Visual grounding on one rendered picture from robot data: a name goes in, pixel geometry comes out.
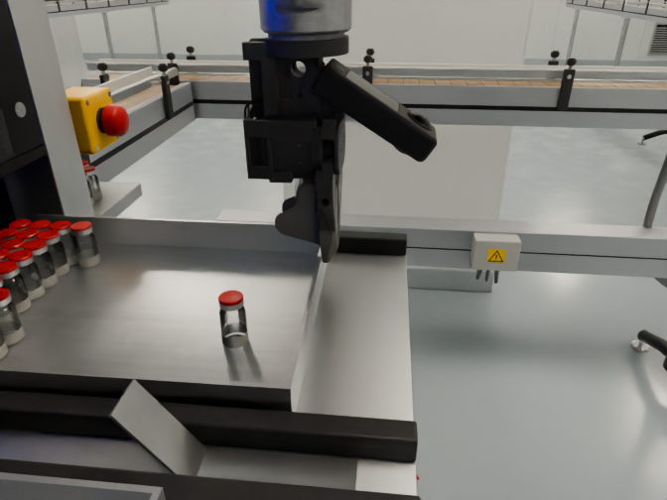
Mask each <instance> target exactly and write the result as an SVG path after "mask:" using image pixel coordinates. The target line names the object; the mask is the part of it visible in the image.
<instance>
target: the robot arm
mask: <svg viewBox="0 0 667 500"><path fill-rule="evenodd" d="M258 2H259V16H260V29H261V30H262V31H263V32H264V33H267V34H268V38H252V39H250V40H249V42H242V54H243V60H244V61H248V63H249V75H250V88H251V101H250V102H249V103H247V104H246V105H245V107H244V119H243V130H244V141H245V152H246V163H247V174H248V178H249V179H261V180H269V183H290V184H291V183H292V181H293V179H303V182H302V183H301V184H300V185H299V186H298V188H297V194H296V195H294V196H292V197H290V198H287V199H285V200H284V202H283V204H282V212H281V213H279V214H278V215H277V216H276V218H275V226H276V229H277V230H278V231H279V232H280V233H282V234H284V235H287V236H291V237H295V238H298V239H302V240H306V241H309V242H313V243H316V244H318V245H319V246H320V247H321V253H322V259H323V263H328V262H329V261H330V260H331V259H332V257H333V256H334V254H335V252H336V250H337V249H338V244H339V229H340V208H341V185H342V166H343V163H344V155H345V114H347V115H348V116H350V117H351V118H353V119H354V120H356V121H357V122H359V123H360V124H362V125H363V126H365V127H366V128H368V129H369V130H370V131H372V132H373V133H375V134H376V135H378V136H379V137H381V138H382V139H384V140H385V141H387V142H388V143H390V144H391V145H393V146H394V148H395V149H396V150H397V151H399V152H400V153H402V154H405V155H408V156H409V157H411V158H412V159H414V160H415V161H417V162H424V161H425V160H426V159H427V158H428V157H429V155H430V154H431V153H432V151H433V150H434V149H435V147H436V146H437V136H436V129H435V127H434V126H433V125H431V123H430V121H429V120H428V119H427V118H426V117H425V116H424V115H422V114H420V113H418V112H412V111H411V110H409V109H408V108H406V107H405V106H403V105H402V104H400V103H399V102H397V101H396V100H395V99H393V98H392V97H390V96H389V95H387V94H386V93H384V92H383V91H381V90H380V89H378V88H377V87H375V86H374V85H373V84H371V83H370V82H368V81H367V80H365V79H364V78H362V77H361V76H359V75H358V74H356V73H355V72H354V71H352V70H351V69H349V68H348V67H346V66H345V65H343V64H342V63H340V62H338V61H337V60H335V59H331V60H330V61H329V62H328V63H327V64H326V63H325V62H324V58H328V57H337V56H342V55H346V54H348V53H349V35H345V34H344V33H345V32H348V31H349V30H350V29H351V0H258ZM297 62H301V63H303V64H304V65H305V67H306V71H300V70H298V68H297ZM325 64H326V65H325ZM250 104H252V107H251V108H250V109H249V105H250ZM246 109H247V117H246ZM254 117H257V118H256V119H253V118H254Z"/></svg>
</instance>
